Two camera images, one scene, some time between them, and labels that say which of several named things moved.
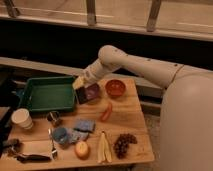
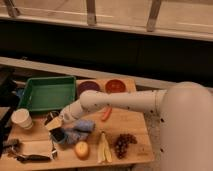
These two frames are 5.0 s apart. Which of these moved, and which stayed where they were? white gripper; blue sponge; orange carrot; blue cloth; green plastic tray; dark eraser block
Moved: white gripper; dark eraser block
Stayed: blue sponge; green plastic tray; orange carrot; blue cloth
